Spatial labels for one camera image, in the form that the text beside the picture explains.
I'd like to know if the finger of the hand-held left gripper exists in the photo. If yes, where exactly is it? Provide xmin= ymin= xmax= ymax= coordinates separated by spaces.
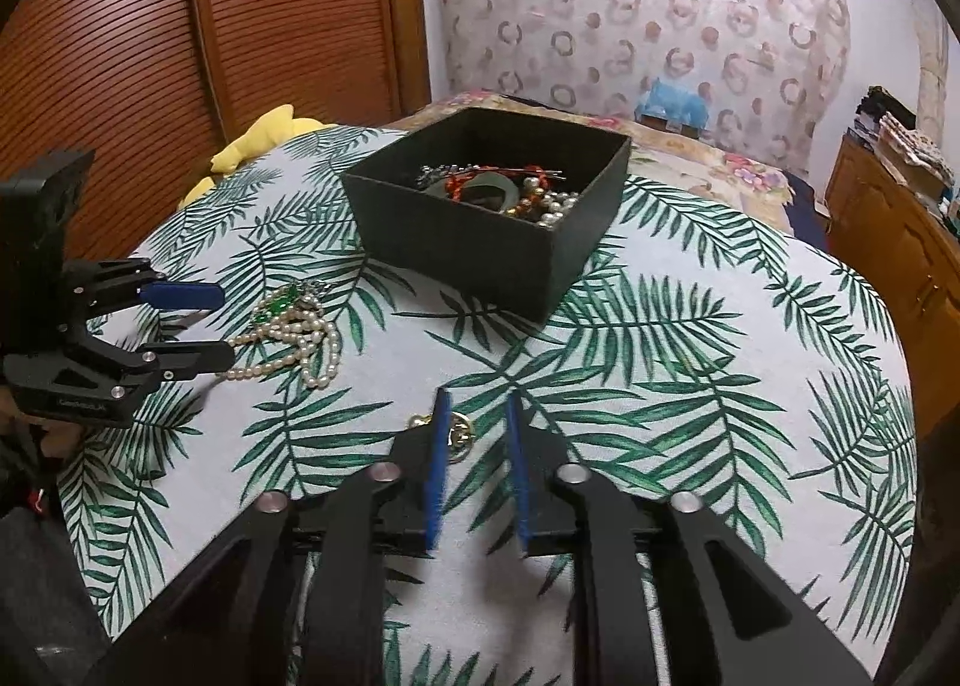
xmin=67 ymin=257 xmax=227 ymax=327
xmin=67 ymin=333 xmax=236 ymax=403

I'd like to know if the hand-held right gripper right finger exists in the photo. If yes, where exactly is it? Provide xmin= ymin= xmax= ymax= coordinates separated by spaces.
xmin=504 ymin=392 xmax=875 ymax=686

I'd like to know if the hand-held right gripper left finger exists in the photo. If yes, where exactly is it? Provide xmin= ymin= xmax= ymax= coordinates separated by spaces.
xmin=97 ymin=387 xmax=453 ymax=686

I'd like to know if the green gem necklace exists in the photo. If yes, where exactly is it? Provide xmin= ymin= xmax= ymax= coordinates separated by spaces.
xmin=251 ymin=279 xmax=332 ymax=331

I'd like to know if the long pearl necklace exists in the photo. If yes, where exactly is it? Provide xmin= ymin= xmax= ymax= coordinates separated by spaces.
xmin=217 ymin=302 xmax=346 ymax=391

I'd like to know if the black square box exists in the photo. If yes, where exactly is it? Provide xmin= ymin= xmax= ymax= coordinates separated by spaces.
xmin=341 ymin=107 xmax=631 ymax=323

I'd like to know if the brown wooden bead bracelet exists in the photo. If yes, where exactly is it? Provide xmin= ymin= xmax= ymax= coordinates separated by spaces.
xmin=493 ymin=194 xmax=542 ymax=223

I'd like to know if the pearl bead bracelet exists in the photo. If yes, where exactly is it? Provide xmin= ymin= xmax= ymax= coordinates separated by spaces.
xmin=523 ymin=177 xmax=583 ymax=231

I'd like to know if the red bead bracelet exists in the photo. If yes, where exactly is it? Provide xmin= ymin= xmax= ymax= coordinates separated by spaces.
xmin=442 ymin=162 xmax=550 ymax=205

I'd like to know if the pale green jade bangle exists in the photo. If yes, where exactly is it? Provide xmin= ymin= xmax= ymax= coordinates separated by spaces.
xmin=427 ymin=172 xmax=520 ymax=211

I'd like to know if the person's left hand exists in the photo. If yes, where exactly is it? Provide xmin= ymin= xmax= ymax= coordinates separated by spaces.
xmin=30 ymin=417 xmax=85 ymax=462

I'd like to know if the yellow plush toy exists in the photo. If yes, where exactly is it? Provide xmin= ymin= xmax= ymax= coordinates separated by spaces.
xmin=178 ymin=104 xmax=338 ymax=211

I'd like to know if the green leaf print tablecloth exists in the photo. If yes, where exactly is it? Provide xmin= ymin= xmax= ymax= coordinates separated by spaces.
xmin=56 ymin=123 xmax=920 ymax=686

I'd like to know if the louvred wooden wardrobe door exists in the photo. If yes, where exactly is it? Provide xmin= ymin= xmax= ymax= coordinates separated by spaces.
xmin=187 ymin=0 xmax=410 ymax=136
xmin=0 ymin=0 xmax=230 ymax=263

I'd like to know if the small cardboard box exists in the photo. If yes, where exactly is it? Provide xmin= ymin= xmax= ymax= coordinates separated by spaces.
xmin=637 ymin=116 xmax=703 ymax=136

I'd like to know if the blue plastic bag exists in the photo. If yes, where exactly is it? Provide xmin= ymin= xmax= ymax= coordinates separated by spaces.
xmin=636 ymin=77 xmax=710 ymax=128

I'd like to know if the long wooden cabinet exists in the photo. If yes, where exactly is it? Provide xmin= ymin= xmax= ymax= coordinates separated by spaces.
xmin=825 ymin=134 xmax=960 ymax=447

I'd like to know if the stack of dark clothes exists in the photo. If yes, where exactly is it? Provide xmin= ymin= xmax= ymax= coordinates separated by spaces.
xmin=847 ymin=86 xmax=920 ymax=148

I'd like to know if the stack of patterned cloths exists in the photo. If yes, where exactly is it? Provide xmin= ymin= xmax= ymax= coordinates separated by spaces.
xmin=876 ymin=112 xmax=958 ymax=204

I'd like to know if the wrapped air conditioner pipe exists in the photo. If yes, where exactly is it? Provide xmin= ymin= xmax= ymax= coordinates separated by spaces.
xmin=915 ymin=0 xmax=960 ymax=132

